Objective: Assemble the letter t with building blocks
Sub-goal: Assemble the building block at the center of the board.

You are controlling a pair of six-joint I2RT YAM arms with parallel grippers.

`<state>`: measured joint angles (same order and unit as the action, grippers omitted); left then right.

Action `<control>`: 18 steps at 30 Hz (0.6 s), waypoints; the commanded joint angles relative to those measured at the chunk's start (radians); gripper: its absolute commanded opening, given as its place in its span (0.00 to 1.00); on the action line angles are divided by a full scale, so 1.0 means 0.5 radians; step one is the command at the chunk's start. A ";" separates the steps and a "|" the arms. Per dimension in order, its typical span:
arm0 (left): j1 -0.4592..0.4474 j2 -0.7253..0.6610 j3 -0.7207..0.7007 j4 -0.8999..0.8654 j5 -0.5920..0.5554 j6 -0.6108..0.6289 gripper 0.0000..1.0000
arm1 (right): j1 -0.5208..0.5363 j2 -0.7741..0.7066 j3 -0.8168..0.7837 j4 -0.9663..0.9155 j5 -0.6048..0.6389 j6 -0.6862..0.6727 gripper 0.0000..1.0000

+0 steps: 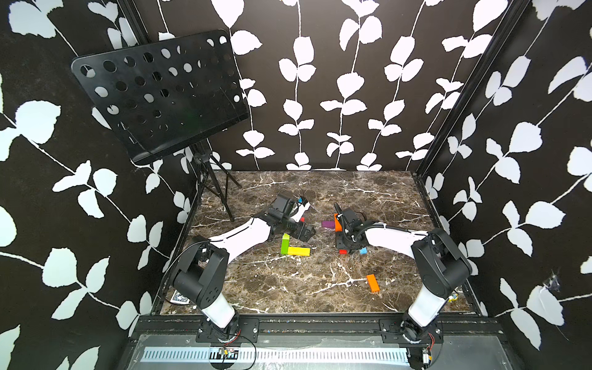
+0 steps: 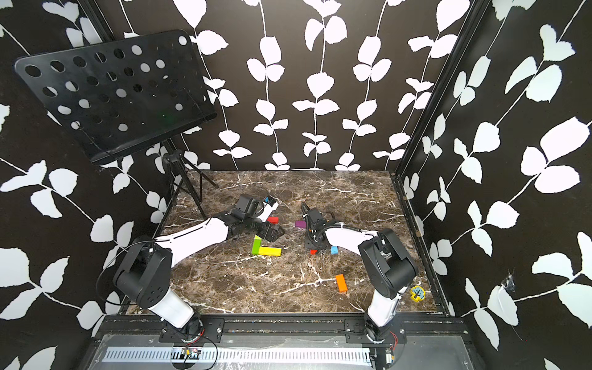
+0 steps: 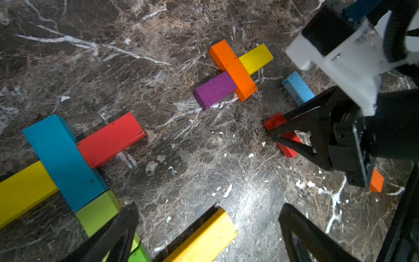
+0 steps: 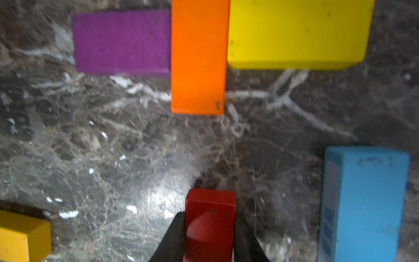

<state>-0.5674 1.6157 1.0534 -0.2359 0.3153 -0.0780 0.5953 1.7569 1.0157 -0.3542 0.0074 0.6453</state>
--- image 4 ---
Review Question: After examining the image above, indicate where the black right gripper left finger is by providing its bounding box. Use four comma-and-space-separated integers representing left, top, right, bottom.
149, 211, 185, 262

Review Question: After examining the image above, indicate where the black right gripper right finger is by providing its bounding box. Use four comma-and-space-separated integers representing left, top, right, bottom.
234, 213, 269, 262

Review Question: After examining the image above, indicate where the red block group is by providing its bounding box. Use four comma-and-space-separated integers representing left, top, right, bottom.
183, 188, 236, 262

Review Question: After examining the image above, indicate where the yellow long block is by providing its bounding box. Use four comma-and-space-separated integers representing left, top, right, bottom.
1, 210, 52, 262

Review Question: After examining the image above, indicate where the purple block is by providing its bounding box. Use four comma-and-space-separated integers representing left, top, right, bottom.
72, 9, 171, 77

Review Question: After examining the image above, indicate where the yellow block group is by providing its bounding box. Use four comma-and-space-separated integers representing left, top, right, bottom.
227, 0, 374, 71

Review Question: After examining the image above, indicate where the orange long block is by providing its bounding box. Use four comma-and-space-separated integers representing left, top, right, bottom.
171, 0, 230, 115

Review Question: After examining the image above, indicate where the cyan block right group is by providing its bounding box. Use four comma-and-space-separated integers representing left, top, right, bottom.
317, 146, 410, 262

